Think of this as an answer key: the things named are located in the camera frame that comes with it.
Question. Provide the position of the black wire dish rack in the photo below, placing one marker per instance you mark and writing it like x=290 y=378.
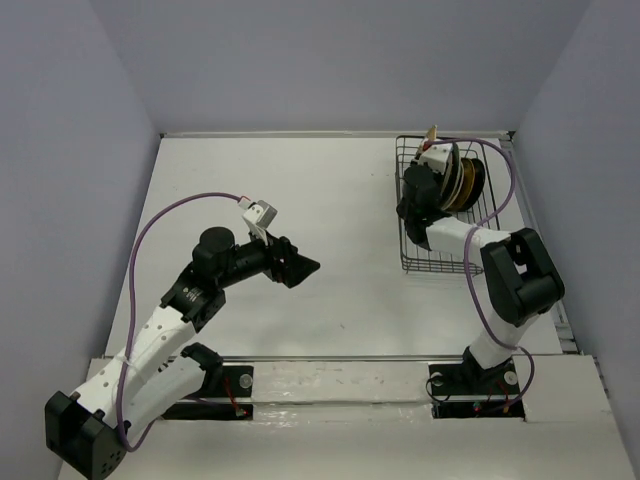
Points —
x=449 y=260

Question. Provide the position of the red rimmed pink plate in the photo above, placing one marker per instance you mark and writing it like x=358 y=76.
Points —
x=441 y=177

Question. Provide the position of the black round plate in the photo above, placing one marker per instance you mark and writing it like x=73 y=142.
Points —
x=479 y=181

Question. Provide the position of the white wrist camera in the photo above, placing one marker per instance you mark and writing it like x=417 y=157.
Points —
x=257 y=216
x=432 y=157

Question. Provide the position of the cream round plate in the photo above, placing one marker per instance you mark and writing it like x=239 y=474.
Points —
x=461 y=178

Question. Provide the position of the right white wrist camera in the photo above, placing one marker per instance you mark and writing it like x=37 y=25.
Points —
x=432 y=157

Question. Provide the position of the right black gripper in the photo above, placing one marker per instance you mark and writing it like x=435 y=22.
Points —
x=439 y=195

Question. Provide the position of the bamboo pattern square plate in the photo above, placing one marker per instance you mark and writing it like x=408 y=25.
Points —
x=431 y=136

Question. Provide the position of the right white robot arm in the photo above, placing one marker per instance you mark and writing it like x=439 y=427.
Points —
x=511 y=276

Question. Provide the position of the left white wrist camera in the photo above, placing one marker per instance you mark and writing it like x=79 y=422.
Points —
x=257 y=216

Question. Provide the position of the teal flower plate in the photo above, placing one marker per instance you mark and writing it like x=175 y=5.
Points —
x=451 y=179

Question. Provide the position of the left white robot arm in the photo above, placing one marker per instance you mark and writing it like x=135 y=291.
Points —
x=92 y=428

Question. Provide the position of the yellow patterned brown-rim plate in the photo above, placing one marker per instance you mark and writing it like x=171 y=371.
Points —
x=461 y=202

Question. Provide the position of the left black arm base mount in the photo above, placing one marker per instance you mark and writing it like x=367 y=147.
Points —
x=228 y=398

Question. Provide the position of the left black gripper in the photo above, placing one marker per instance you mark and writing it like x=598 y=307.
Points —
x=293 y=270

